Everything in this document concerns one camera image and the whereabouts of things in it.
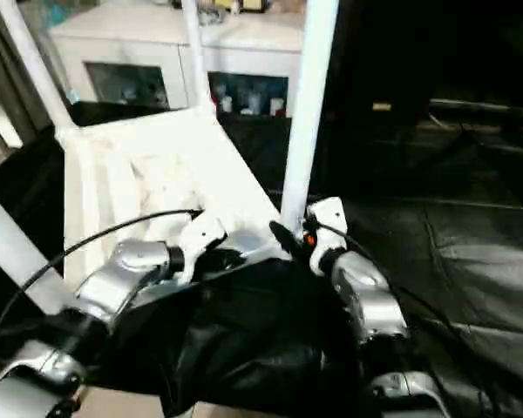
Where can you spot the black low side table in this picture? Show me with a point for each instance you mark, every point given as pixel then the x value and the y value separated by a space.
pixel 484 111

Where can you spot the dark grey crumpled bundle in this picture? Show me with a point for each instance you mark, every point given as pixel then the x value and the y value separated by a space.
pixel 211 15

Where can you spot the grey curtain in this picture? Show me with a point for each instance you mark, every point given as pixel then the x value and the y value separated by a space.
pixel 8 87

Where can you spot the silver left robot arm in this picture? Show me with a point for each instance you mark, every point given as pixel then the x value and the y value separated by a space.
pixel 122 270

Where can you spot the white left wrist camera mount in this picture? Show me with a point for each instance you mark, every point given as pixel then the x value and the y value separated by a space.
pixel 202 235

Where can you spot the small beige label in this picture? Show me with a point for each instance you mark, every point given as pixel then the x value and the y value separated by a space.
pixel 381 106

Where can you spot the white glass-door cabinet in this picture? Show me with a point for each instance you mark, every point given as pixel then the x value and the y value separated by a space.
pixel 135 43

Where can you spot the black table mat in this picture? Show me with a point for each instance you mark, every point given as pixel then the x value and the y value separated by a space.
pixel 440 239

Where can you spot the white plastic table top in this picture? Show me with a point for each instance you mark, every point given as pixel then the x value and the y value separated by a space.
pixel 135 174

